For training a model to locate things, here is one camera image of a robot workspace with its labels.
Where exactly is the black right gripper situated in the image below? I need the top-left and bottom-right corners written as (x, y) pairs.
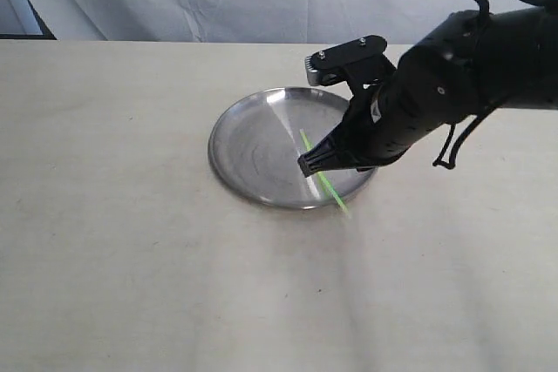
top-left (297, 85), bottom-right (408, 178)

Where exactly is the green plastic strip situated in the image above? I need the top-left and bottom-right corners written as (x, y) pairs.
top-left (299, 129), bottom-right (350, 219)

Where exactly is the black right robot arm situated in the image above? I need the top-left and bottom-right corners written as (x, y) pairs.
top-left (297, 0), bottom-right (557, 176)

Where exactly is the round stainless steel plate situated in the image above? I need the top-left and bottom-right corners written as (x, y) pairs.
top-left (208, 87), bottom-right (374, 210)

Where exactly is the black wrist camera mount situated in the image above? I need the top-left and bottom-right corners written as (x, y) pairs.
top-left (304, 35), bottom-right (396, 96)

